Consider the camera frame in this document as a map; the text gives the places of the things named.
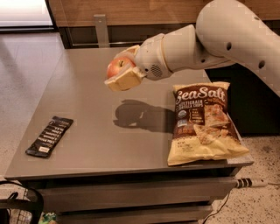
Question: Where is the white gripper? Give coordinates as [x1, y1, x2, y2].
[104, 34, 172, 91]

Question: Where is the left metal wall bracket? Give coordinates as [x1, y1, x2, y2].
[94, 14, 109, 44]

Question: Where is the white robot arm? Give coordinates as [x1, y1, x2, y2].
[105, 0, 280, 95]

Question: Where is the red apple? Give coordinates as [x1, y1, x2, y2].
[107, 57, 135, 79]

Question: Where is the sea salt tortilla chips bag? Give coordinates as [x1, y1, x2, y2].
[167, 81, 249, 166]

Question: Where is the grey drawer cabinet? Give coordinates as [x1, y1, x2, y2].
[21, 166, 243, 224]

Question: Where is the black chair frame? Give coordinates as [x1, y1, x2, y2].
[0, 187, 44, 224]

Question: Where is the black rxbar chocolate bar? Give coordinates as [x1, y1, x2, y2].
[25, 116, 74, 158]

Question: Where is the black white striped cable plug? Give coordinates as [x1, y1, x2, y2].
[235, 178, 268, 189]

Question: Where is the horizontal metal rail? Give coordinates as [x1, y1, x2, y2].
[71, 41, 143, 48]

